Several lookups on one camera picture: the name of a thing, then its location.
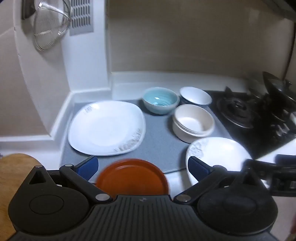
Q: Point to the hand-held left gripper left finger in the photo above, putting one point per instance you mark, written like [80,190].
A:
[89,166]

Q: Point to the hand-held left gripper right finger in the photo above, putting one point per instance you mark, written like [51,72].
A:
[196,165]

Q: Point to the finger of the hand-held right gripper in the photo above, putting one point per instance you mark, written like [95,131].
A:
[268,166]

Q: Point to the round white embossed plate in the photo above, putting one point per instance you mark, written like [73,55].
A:
[219,150]

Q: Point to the cream bowl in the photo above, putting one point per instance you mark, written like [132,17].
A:
[194,122]
[182,135]

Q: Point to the square white plate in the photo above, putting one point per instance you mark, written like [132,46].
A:
[104,127]

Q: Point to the orange plate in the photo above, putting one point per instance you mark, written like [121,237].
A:
[131,178]

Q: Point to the white bowl with blue pattern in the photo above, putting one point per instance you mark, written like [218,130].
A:
[195,95]

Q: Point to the light blue bowl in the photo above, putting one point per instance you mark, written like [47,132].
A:
[159,98]

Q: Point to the black gas stove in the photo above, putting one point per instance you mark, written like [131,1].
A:
[245,139]

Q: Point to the grey mat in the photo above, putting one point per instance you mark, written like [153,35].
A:
[159,139]

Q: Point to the gas stove burner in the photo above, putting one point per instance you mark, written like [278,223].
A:
[238,109]

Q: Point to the wooden cutting board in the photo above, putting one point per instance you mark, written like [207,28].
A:
[13,176]

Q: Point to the metal mesh strainer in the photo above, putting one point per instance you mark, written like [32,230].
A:
[50,27]

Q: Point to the grey vent grille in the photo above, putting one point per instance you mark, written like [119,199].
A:
[81,18]

